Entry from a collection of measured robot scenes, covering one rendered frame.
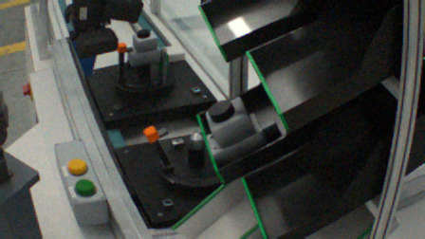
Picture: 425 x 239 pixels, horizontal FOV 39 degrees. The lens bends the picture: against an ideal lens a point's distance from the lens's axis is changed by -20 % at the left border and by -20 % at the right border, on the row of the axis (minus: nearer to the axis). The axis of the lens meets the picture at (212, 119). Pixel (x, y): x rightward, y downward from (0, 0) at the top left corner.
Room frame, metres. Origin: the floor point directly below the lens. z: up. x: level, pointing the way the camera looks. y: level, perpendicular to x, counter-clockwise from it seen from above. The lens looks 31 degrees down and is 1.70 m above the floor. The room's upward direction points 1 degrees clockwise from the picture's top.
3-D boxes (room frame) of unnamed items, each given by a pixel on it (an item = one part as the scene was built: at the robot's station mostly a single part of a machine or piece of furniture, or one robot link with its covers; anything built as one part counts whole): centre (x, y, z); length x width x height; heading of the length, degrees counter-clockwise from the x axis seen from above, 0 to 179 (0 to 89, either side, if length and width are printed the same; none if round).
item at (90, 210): (1.05, 0.25, 0.93); 0.21 x 0.07 x 0.06; 21
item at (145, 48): (1.37, 0.14, 1.06); 0.08 x 0.04 x 0.07; 111
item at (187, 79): (1.37, 0.15, 0.96); 0.24 x 0.24 x 0.02; 21
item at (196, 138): (1.05, 0.03, 1.01); 0.24 x 0.24 x 0.13; 21
